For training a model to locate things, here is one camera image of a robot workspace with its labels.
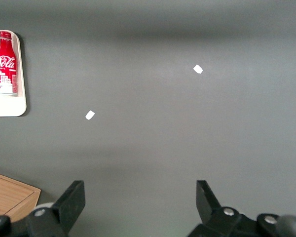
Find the beige plastic tray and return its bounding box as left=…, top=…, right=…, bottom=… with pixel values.
left=0, top=30, right=28, bottom=118

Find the wooden drawer cabinet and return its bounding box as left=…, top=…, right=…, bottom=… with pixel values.
left=0, top=170, right=42, bottom=223

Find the red cola can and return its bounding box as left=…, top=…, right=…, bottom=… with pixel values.
left=0, top=31, right=18, bottom=97

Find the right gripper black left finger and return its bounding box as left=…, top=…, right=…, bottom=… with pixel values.
left=26, top=180, right=86, bottom=237

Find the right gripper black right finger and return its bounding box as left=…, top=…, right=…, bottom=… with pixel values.
left=187, top=180, right=243, bottom=237

